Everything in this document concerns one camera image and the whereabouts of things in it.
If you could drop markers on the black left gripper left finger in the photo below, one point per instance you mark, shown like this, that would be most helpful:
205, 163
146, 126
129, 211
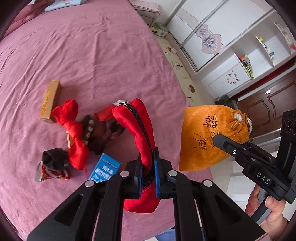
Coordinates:
94, 211

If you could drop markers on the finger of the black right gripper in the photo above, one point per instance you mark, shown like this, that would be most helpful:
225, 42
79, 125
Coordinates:
230, 147

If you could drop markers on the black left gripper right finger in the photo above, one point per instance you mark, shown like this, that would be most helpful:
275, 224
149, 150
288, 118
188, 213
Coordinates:
202, 211

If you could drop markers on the orange drawstring cloth bag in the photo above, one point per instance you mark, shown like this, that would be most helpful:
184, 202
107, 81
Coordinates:
200, 125

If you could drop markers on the red snack wrapper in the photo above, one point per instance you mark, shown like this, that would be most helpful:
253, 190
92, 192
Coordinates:
44, 173

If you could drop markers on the brown knit sock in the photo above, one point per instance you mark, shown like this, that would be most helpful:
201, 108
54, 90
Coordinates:
97, 135

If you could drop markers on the red zippered fabric pouch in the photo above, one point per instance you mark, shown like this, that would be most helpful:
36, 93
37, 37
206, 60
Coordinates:
134, 117

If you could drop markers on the red satin bow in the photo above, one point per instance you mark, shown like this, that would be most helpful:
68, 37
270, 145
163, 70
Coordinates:
65, 116

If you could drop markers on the person's right hand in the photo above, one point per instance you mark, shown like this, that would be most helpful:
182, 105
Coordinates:
275, 223

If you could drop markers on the blue white small box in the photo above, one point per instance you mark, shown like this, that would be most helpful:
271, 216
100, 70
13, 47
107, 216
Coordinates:
105, 168

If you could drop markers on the dark green round stool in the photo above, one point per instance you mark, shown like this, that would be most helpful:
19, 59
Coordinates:
226, 101

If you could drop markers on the brown wooden door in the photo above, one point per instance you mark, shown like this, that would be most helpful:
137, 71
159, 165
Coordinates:
266, 107

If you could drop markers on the person's blue trousers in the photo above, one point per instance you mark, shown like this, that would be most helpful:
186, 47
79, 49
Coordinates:
170, 235

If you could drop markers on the cartoon patterned floor mat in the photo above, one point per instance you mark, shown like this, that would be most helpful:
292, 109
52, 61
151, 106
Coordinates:
181, 73

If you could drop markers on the white wardrobe with shelves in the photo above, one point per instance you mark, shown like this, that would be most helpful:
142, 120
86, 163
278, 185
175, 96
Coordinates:
230, 45

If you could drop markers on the gold cardboard box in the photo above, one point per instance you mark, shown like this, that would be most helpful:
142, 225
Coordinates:
50, 101

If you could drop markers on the pink bed sheet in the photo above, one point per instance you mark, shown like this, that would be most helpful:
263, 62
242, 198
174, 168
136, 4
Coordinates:
101, 52

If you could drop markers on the white bedside table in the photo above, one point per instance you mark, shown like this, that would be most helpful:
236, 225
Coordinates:
147, 10

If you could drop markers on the light blue pillow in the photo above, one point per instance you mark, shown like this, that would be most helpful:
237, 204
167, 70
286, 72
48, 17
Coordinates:
63, 4

